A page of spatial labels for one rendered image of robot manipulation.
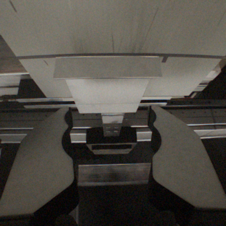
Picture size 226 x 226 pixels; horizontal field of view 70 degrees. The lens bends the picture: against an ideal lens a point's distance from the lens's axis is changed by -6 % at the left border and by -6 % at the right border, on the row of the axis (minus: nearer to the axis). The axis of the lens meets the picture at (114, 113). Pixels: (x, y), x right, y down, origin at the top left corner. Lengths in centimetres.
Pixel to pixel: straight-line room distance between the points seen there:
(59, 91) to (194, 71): 15
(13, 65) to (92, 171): 17
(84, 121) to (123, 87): 29
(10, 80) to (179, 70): 21
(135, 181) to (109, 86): 11
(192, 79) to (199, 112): 35
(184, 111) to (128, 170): 35
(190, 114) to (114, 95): 35
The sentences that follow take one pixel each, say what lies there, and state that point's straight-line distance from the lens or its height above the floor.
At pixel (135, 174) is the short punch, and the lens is 21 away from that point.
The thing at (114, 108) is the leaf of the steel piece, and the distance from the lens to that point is 24.
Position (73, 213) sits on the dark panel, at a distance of 74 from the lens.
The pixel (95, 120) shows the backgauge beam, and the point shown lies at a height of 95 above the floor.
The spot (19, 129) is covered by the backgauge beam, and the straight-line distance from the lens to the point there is 53.
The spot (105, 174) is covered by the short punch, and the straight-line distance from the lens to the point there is 21.
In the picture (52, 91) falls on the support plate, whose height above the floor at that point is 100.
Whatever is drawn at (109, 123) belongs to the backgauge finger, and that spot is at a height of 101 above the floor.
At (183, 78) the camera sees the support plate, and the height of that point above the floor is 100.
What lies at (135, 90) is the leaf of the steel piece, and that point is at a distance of 20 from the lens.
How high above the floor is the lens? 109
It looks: 20 degrees down
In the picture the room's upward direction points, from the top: 178 degrees clockwise
